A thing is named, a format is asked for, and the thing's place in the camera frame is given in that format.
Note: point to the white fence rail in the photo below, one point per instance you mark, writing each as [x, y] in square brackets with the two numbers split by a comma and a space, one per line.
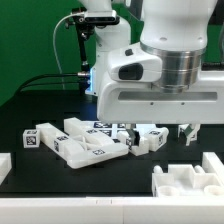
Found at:
[208, 210]
[212, 164]
[5, 165]

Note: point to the white chair back frame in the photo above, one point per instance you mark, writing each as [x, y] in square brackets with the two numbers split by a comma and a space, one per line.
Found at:
[80, 144]

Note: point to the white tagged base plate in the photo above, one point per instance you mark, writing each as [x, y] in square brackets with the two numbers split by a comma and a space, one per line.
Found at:
[112, 129]

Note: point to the white chair seat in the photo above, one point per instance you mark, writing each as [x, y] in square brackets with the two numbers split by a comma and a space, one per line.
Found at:
[185, 180]

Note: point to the white tagged cube nut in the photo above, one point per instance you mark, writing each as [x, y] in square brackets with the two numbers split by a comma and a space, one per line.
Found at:
[31, 138]

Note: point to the white front fence rail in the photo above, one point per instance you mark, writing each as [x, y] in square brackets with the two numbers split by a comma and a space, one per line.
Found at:
[208, 210]

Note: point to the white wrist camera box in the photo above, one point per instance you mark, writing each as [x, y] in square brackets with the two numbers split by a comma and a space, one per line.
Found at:
[131, 63]

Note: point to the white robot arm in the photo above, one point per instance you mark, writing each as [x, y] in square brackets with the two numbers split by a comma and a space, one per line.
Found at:
[159, 80]

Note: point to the white left fence rail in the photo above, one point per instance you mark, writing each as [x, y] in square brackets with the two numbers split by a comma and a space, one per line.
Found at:
[5, 165]

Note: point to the white right fence rail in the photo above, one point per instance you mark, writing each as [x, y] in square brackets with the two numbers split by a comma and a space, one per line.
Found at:
[212, 164]

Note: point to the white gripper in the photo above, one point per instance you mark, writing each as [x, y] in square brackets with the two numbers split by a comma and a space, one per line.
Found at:
[135, 102]

